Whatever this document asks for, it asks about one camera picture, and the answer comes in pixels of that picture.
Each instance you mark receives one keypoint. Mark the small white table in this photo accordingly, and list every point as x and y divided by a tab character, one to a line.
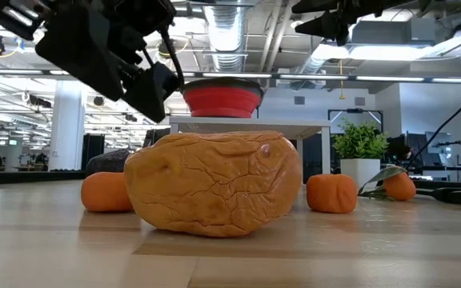
246	122

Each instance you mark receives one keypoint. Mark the red collapsible bowl grey rim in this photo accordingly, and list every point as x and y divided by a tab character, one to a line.
222	102

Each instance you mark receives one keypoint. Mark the black whiteboard frame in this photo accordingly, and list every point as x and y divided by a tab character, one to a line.
354	110

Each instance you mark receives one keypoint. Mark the long ceiling light strip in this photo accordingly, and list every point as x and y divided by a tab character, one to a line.
386	78

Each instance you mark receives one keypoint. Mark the orange lumpy sweet potato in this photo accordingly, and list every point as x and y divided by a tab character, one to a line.
214	184

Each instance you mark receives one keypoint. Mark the orange tangerine with leaf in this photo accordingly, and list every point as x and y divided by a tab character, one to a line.
400	187

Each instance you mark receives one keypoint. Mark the bright ceiling light panel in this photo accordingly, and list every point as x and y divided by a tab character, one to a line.
382	52

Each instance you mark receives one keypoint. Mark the green plant white pot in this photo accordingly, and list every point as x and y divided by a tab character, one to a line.
360	172

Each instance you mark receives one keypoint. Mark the white building column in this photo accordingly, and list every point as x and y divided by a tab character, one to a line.
67	128

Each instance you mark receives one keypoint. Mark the grey desk monitor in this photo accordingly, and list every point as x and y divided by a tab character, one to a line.
438	144

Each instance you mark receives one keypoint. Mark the person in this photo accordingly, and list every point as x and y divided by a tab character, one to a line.
399	150

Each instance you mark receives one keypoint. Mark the small orange tangerine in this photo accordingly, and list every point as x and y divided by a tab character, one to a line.
104	192
330	194

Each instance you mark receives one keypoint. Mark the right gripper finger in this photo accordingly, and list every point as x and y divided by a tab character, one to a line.
318	26
326	5

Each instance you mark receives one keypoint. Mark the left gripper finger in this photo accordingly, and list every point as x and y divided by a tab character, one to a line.
82	56
150	92

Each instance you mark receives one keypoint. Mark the black cabinet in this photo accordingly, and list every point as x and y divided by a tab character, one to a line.
93	148

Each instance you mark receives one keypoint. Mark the silver spiral ceiling duct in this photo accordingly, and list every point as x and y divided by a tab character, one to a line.
226	36
314	64

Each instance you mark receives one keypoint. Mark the dark computer monitor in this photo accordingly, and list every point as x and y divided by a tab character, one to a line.
152	138

